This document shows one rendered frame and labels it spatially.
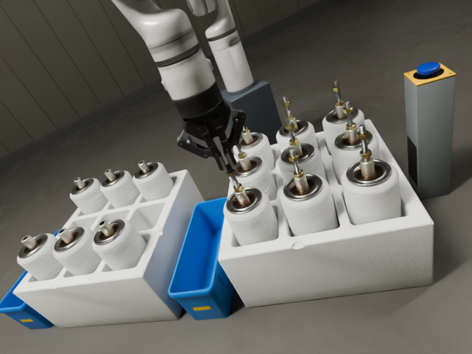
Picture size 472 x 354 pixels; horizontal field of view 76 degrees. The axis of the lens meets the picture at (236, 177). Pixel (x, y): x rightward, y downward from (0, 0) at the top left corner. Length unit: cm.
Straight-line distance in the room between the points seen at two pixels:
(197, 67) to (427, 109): 49
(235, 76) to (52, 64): 202
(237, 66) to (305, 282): 64
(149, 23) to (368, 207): 45
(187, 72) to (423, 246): 49
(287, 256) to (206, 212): 37
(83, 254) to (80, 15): 220
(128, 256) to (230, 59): 61
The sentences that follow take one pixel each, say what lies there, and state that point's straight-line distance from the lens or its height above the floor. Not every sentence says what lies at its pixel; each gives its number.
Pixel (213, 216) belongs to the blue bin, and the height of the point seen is 6.
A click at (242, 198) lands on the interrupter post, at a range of 59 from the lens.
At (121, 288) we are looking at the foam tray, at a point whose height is 15.
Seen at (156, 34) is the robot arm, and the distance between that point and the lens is 45.
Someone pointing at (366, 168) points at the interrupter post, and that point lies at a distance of 57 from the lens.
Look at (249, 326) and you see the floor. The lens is 74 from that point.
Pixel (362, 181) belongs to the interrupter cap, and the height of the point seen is 25.
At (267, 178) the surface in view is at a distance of 69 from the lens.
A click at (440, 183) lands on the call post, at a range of 88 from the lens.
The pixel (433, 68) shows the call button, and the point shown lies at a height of 33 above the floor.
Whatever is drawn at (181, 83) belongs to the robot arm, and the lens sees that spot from 46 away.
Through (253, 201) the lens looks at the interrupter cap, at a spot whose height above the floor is 25.
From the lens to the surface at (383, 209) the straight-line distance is 59.
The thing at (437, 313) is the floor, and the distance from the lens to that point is 71.
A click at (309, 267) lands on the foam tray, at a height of 11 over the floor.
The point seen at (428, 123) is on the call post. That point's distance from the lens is 77.
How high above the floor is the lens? 62
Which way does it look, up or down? 33 degrees down
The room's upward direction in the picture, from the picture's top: 24 degrees counter-clockwise
